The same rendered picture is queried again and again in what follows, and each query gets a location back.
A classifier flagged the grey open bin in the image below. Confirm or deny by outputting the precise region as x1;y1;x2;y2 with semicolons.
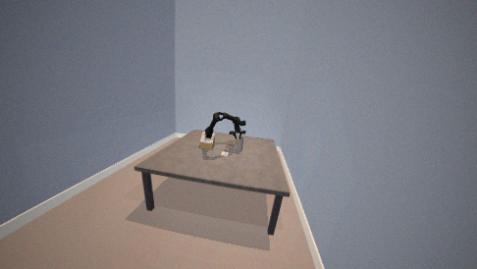
237;137;243;152

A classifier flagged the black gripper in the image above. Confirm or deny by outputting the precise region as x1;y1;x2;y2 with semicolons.
229;127;245;139

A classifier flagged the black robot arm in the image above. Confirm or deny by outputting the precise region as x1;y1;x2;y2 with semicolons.
205;112;245;138

